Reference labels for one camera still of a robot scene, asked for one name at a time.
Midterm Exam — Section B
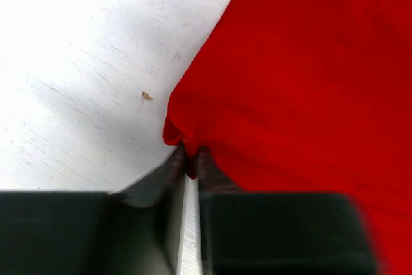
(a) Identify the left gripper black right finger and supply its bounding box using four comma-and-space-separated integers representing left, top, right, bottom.
196, 147, 379, 275

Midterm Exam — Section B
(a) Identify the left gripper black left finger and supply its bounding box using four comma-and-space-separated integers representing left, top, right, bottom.
1, 146, 186, 274

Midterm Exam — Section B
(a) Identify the red t shirt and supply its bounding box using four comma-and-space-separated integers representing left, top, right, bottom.
163, 0, 411, 274

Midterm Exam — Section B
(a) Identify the small brown crumb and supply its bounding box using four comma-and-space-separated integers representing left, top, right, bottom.
141, 91, 153, 102

